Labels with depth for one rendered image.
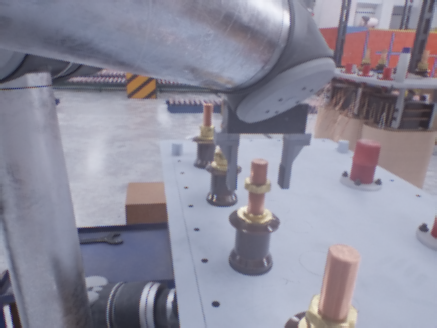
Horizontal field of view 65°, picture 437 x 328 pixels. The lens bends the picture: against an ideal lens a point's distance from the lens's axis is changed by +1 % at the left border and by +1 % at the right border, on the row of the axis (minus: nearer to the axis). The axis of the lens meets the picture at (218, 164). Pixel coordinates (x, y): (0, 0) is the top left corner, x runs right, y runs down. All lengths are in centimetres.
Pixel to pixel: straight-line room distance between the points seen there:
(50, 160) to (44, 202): 6
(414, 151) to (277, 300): 271
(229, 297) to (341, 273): 28
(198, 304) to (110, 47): 48
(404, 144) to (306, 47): 284
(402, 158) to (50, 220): 290
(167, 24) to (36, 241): 43
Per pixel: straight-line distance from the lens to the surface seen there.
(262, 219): 61
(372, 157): 109
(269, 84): 30
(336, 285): 37
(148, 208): 189
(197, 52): 20
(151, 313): 75
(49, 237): 55
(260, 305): 59
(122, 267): 150
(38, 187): 52
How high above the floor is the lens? 176
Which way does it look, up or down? 20 degrees down
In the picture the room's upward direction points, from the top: 3 degrees clockwise
